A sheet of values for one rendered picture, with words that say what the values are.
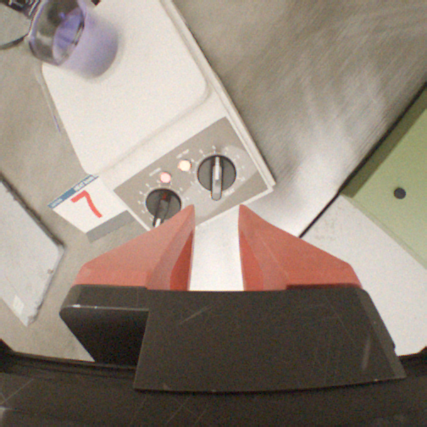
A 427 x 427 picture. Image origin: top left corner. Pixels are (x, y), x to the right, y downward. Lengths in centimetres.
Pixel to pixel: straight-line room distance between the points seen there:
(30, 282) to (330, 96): 48
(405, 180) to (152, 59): 20
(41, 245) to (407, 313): 46
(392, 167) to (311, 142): 8
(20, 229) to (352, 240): 44
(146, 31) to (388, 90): 21
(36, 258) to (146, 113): 31
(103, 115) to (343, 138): 21
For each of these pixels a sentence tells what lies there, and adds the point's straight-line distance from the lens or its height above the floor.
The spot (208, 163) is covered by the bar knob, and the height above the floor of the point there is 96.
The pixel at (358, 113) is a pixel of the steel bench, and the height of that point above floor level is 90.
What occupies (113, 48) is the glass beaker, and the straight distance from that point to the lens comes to 20.
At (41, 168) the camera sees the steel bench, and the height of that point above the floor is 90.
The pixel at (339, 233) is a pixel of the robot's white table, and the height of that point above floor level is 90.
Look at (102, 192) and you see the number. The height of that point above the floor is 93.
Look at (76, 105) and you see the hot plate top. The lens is 23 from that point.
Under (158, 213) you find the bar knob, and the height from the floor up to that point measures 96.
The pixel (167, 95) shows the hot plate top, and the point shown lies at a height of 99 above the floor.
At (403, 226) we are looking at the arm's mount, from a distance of 22.
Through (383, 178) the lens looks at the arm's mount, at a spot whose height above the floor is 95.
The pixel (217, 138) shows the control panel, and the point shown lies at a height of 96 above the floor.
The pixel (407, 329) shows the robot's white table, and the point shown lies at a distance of 32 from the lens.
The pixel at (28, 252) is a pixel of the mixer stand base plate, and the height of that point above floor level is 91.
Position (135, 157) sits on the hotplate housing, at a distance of 21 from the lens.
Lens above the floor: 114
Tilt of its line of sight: 72 degrees down
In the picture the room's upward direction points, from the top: 120 degrees counter-clockwise
